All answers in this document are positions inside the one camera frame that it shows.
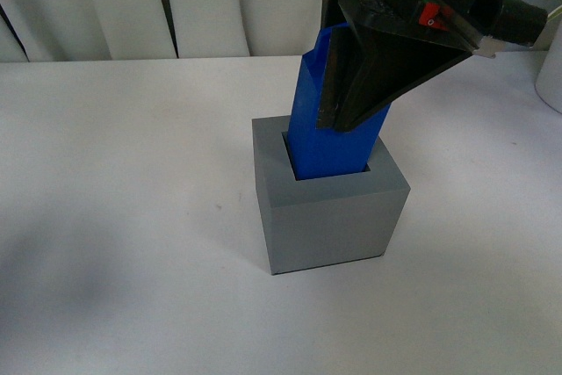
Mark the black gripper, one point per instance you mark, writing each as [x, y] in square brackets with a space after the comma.
[393, 46]

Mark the blue rectangular part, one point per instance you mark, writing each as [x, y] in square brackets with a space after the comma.
[318, 150]

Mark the white pleated curtain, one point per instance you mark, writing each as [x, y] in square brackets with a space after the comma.
[100, 30]

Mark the gray square base block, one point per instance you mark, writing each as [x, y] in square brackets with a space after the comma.
[323, 221]

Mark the white cylindrical pot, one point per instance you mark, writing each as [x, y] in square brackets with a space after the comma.
[549, 81]

